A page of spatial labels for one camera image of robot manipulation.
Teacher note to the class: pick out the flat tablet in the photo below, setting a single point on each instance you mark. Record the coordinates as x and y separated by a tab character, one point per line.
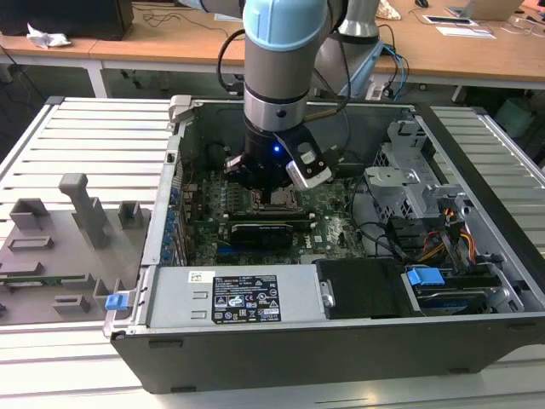
451	20

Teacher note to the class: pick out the wooden desk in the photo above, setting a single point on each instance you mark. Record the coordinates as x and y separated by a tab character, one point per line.
170	42

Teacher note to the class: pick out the grey power supply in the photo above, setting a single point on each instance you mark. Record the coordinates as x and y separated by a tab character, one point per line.
179	298

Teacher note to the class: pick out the black computer mouse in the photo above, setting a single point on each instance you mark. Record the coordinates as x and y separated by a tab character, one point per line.
421	3

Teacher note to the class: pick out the black box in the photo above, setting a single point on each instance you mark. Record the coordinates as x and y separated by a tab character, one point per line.
64	17

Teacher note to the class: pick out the white paper sheet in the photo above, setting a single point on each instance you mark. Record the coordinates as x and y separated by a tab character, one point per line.
466	32

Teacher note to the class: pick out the blue plastic latch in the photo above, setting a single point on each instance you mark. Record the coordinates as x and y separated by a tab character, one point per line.
115	302

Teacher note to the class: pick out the crumpled white paper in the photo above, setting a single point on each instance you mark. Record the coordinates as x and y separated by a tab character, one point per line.
47	36

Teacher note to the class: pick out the white adapter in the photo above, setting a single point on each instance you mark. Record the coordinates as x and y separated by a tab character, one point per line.
376	91

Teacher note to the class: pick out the dark grey PC case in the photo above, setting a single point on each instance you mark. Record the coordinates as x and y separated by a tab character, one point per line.
298	362

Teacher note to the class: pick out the green RAM stick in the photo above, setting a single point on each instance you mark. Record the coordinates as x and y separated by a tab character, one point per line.
51	280
302	221

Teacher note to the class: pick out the CPU socket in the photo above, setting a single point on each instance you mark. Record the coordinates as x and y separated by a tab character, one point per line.
257	204

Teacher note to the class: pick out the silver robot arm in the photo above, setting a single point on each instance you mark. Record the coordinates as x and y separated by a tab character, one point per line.
277	76

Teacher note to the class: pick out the hard disk in blue carrier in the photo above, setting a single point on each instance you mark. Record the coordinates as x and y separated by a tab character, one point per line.
426	281

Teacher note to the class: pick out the graphics card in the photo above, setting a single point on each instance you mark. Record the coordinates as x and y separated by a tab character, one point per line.
262	234

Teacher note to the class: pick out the pale blue bracket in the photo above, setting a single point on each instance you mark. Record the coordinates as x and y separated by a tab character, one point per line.
362	70

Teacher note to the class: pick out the beige crumpled object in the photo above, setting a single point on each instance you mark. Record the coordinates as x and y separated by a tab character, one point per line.
389	9

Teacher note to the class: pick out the silver metal drive cage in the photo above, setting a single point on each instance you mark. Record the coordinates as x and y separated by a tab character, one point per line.
391	183

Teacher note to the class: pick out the green motherboard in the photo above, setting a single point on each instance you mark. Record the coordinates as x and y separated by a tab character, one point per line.
332	230

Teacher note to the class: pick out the grey parts rack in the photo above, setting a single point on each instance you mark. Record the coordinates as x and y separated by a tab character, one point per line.
64	255

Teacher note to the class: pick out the black plastic shroud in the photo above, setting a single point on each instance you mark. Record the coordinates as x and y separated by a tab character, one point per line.
366	289

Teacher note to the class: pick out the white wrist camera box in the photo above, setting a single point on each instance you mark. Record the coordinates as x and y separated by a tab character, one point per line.
311	176

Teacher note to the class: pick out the laptop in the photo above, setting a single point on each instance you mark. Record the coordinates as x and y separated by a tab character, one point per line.
494	8

